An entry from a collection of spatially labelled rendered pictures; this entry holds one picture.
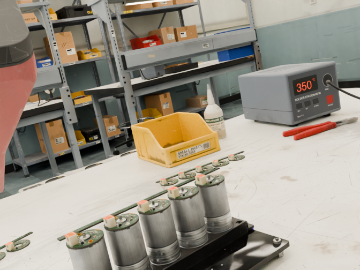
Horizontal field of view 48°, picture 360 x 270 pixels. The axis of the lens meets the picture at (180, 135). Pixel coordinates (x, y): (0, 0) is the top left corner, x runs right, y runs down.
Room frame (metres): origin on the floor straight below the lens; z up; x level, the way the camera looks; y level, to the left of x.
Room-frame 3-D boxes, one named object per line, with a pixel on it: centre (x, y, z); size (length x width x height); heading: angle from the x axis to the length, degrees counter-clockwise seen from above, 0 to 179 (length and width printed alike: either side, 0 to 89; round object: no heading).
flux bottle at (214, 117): (0.72, -0.07, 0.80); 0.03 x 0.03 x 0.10
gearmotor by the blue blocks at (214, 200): (0.31, -0.02, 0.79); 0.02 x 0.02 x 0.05
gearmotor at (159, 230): (0.28, 0.03, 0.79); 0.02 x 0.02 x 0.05
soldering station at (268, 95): (0.76, -0.22, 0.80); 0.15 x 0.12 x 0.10; 22
